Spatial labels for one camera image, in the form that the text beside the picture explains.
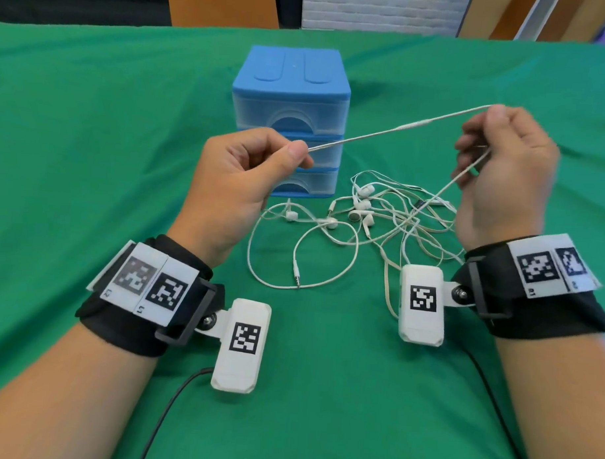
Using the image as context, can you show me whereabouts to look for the black camera cable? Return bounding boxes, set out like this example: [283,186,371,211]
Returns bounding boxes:
[452,343,535,459]
[138,365,214,459]

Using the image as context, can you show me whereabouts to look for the black left wrist strap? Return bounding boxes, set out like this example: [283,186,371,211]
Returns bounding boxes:
[74,231,229,360]

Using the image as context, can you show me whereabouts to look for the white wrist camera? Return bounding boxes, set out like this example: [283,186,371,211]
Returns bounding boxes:
[397,263,475,348]
[193,296,273,396]

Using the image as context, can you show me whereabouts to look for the white left marker tag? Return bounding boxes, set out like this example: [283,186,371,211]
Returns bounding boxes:
[85,238,202,329]

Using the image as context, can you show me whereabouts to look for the white metal frame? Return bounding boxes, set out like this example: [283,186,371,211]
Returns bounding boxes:
[514,0,561,42]

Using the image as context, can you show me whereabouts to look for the black right wrist strap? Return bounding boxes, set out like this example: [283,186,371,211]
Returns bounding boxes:
[449,237,605,343]

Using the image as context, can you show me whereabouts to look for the blue plastic mini drawer unit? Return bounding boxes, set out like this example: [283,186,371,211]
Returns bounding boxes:
[228,44,353,201]

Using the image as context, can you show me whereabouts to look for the person's left hand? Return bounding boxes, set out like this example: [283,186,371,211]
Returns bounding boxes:
[165,124,316,273]

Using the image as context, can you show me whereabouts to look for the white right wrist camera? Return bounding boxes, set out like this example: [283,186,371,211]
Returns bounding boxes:
[397,263,475,348]

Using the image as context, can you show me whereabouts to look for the black wrist strap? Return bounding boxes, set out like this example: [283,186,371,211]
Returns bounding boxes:
[449,237,605,343]
[74,231,229,360]

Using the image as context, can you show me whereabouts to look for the tan wooden board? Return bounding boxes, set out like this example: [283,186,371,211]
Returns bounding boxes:
[536,0,605,44]
[457,0,515,41]

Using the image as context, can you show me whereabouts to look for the black right camera cable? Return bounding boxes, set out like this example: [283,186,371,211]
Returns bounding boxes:
[452,343,535,459]

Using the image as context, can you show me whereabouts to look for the wide orange wooden panel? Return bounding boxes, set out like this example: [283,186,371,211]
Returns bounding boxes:
[164,0,281,31]

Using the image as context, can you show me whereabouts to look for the white earphone cables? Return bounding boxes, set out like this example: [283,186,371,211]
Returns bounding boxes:
[244,95,505,298]

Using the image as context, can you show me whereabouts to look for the cream beige earphones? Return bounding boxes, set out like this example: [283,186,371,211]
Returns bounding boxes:
[378,189,471,322]

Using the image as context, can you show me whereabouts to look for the person's right hand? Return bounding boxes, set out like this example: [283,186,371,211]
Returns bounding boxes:
[450,102,563,254]

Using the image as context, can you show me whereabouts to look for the person's left forearm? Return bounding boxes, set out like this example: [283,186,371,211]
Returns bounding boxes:
[0,320,161,459]

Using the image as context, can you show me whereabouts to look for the white marker tag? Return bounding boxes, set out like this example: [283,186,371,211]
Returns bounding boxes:
[85,238,202,329]
[505,231,604,301]

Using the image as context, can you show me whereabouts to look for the white right marker tag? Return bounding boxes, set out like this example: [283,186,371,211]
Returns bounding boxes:
[505,231,604,301]

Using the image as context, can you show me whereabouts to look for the green tablecloth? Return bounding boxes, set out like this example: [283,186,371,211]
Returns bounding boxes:
[0,19,605,459]

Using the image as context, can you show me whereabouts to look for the person's right forearm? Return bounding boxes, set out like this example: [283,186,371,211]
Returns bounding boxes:
[490,330,605,459]

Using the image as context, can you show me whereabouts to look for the black sofa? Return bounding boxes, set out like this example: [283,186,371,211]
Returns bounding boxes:
[0,0,173,29]

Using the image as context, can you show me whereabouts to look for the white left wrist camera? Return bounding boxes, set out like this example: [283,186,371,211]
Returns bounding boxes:
[193,296,273,396]

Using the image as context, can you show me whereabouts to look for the black left camera cable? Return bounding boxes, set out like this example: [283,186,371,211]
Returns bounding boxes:
[138,365,214,459]

